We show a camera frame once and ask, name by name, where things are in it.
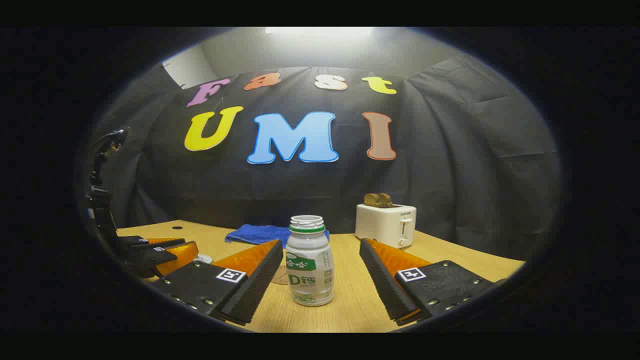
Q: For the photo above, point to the round brown coaster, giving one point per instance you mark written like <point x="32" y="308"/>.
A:
<point x="281" y="277"/>

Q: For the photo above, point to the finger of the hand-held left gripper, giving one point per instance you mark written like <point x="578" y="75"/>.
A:
<point x="150" y="257"/>
<point x="150" y="244"/>

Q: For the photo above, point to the ceiling light panel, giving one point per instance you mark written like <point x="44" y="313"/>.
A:
<point x="320" y="31"/>

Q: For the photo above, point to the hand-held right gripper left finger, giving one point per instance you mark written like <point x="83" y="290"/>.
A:
<point x="255" y="285"/>

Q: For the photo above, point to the brown bread slices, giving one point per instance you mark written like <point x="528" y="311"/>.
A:
<point x="378" y="200"/>

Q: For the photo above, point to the black backdrop cloth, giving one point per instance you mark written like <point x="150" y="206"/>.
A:
<point x="300" y="185"/>

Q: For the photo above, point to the white plastic water bottle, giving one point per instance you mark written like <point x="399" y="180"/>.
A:
<point x="310" y="265"/>

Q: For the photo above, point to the white toaster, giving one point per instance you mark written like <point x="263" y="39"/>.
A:
<point x="382" y="225"/>

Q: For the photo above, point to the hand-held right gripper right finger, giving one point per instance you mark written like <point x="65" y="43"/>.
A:
<point x="382" y="285"/>

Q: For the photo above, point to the white teacup lid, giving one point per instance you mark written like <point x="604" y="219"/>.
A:
<point x="203" y="258"/>

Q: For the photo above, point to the blue folded towel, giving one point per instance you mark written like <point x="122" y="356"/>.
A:
<point x="260" y="234"/>

